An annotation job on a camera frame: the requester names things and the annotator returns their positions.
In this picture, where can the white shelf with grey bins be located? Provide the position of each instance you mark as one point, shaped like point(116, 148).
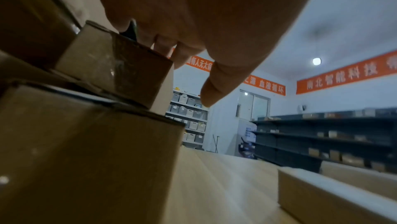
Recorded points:
point(189, 117)

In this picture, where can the large brown cardboard box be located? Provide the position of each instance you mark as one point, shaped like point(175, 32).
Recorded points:
point(86, 156)

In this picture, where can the blue standing sign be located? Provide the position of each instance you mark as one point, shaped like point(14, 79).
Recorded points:
point(247, 139)

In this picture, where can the glass sliding window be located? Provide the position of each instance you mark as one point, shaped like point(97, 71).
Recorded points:
point(254, 105)

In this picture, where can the long orange wall banner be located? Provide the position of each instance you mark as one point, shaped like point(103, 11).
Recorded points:
point(266, 85)

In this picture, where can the black handheld tool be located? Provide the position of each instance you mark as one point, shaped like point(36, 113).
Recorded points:
point(129, 30)

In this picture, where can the dark metal shelf rack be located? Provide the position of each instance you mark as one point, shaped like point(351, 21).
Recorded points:
point(325, 139)

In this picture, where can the small taped cardboard box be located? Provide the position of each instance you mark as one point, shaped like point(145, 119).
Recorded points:
point(118, 63)

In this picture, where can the orange banner with white lettering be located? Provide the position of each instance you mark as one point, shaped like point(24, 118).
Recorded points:
point(347, 73)

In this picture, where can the person's left hand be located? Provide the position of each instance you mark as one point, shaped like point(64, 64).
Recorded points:
point(198, 9)

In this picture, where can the dark brown cardboard box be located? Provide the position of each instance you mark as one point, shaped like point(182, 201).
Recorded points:
point(28, 14)

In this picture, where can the long pale cardboard box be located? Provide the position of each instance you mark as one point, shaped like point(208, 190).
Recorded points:
point(328, 196)

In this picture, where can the small wall-mounted camera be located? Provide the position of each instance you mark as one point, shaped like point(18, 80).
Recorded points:
point(303, 107)

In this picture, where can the white ceiling lamp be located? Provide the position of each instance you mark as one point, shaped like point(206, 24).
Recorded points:
point(316, 61)

